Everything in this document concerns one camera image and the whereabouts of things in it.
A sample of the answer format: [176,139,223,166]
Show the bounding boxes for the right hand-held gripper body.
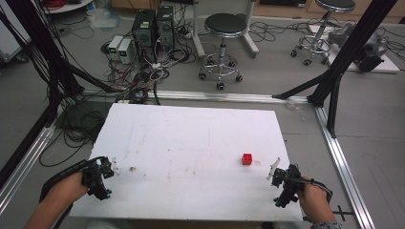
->
[271,163,306,209]

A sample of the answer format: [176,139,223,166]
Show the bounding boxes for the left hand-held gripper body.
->
[81,156,116,201]

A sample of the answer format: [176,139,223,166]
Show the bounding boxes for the person's right hand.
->
[296,176,333,224]

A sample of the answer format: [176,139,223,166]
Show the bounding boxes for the person's left hand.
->
[47,171,91,209]

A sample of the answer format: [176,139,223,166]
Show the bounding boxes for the grey power supply unit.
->
[107,34,125,62]
[117,38,135,65]

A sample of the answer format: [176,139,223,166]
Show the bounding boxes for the black computer tower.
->
[155,5,176,52]
[131,9,160,64]

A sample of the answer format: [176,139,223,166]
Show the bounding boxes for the clear plastic bag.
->
[86,8,123,31]

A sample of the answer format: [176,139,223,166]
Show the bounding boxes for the black round stool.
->
[197,12,253,92]
[289,0,357,68]

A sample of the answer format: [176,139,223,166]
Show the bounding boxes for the white table stand legs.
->
[190,0,261,60]

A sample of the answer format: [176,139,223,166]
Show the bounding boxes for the grey device on white board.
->
[308,22,401,74]

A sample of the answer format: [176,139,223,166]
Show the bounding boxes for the white round table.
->
[40,0,96,14]

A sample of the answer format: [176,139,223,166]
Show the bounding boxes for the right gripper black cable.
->
[288,177,334,203]

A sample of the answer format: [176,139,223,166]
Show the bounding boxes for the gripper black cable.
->
[38,158,98,204]
[288,177,334,203]

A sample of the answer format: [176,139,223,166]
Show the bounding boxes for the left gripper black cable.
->
[38,158,98,204]

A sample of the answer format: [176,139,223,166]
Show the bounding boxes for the aluminium floor rail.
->
[80,89,310,105]
[0,106,66,215]
[312,104,377,229]

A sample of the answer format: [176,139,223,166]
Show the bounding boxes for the black frame brace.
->
[326,73,344,139]

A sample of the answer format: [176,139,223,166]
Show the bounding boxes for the tangle of floor cables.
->
[37,6,204,168]

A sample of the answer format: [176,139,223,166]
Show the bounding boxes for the black frame post with cables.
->
[0,0,123,128]

